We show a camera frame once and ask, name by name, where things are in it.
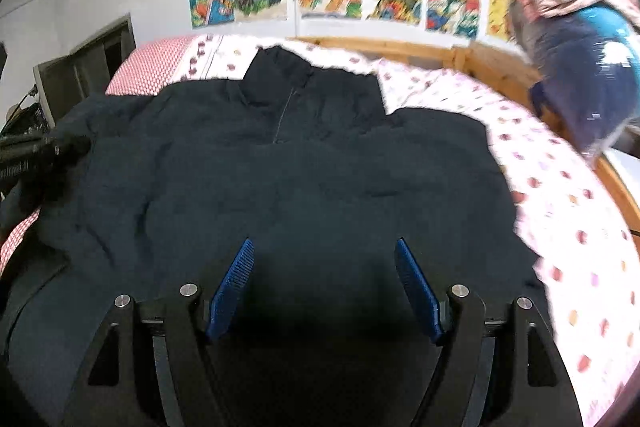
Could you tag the wooden bed frame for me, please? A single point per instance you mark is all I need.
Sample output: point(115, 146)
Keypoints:
point(500, 67)

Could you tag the white printed bed sheet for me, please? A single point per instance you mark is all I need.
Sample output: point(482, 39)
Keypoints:
point(550, 187)

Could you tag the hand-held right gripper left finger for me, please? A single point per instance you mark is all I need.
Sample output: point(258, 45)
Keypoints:
point(231, 289)

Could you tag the dark navy jacket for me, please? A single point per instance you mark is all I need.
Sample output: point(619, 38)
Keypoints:
point(300, 182)

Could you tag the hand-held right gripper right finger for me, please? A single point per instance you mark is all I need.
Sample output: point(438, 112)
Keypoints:
point(419, 289)

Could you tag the pile of clothes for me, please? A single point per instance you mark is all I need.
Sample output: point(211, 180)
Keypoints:
point(575, 72)

